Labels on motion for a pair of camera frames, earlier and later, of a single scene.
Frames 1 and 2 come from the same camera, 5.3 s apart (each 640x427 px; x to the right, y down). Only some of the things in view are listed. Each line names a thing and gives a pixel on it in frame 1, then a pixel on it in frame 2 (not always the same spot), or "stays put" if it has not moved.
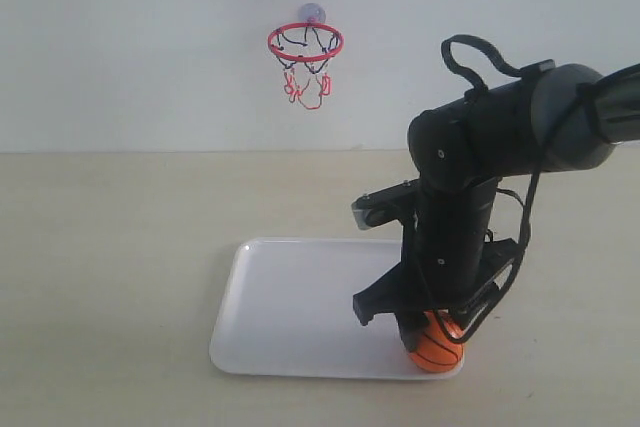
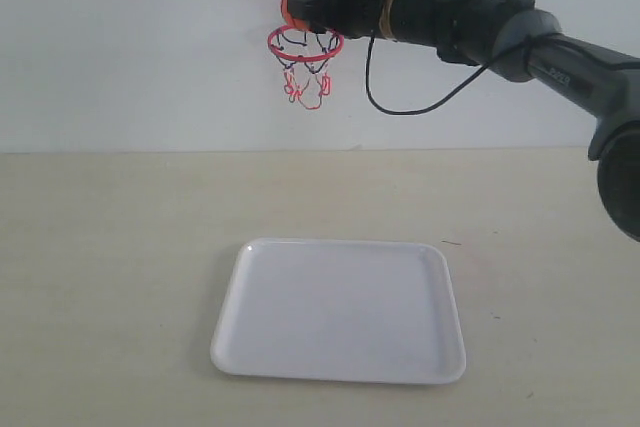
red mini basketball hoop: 304,49 stays put
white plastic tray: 287,312 stays put
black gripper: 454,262 to 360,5
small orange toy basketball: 435,351 to 295,22
